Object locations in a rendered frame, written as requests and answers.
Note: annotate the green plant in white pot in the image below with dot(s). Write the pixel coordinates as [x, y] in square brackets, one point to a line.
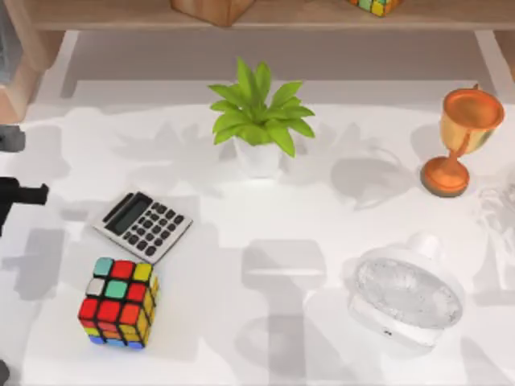
[257, 116]

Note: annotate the silver calculator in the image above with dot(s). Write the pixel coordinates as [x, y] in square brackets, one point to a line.
[141, 227]

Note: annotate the multicoloured puzzle cube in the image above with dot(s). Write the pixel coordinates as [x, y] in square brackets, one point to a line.
[116, 301]
[374, 5]

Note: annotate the white desk fan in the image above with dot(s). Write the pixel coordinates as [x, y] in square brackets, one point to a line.
[406, 293]

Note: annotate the orange gold trophy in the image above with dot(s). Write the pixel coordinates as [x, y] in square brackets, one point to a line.
[462, 128]

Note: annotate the wooden shelf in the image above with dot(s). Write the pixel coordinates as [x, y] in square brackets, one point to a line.
[120, 16]

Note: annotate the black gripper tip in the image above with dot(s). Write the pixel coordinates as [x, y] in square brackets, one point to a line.
[24, 194]

